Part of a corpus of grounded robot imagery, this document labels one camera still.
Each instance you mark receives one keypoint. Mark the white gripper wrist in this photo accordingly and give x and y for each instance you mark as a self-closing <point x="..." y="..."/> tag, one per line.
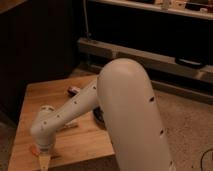
<point x="44" y="159"/>

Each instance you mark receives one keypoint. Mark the orange pepper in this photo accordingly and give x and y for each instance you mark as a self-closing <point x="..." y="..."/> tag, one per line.
<point x="36" y="153"/>

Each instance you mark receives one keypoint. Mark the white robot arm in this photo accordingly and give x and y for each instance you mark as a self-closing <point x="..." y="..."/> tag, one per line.
<point x="124" y="93"/>

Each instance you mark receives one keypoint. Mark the wooden table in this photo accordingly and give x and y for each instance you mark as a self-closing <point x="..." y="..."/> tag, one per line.
<point x="84" y="142"/>

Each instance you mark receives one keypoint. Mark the black round bowl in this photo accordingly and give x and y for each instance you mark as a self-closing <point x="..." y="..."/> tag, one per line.
<point x="98" y="115"/>

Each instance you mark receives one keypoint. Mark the dark snack packet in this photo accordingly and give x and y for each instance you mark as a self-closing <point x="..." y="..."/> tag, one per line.
<point x="73" y="90"/>

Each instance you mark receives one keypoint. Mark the grey metal ledge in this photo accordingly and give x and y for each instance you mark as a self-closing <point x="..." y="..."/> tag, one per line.
<point x="168" y="73"/>

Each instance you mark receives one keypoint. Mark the vertical metal pole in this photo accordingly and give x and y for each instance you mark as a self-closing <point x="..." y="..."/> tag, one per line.
<point x="86" y="19"/>

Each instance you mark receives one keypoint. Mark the upper shelf with items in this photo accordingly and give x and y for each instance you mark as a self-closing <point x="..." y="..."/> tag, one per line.
<point x="164" y="8"/>

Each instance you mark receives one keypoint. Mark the black handle on ledge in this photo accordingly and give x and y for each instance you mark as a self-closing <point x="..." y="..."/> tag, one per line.
<point x="190" y="64"/>

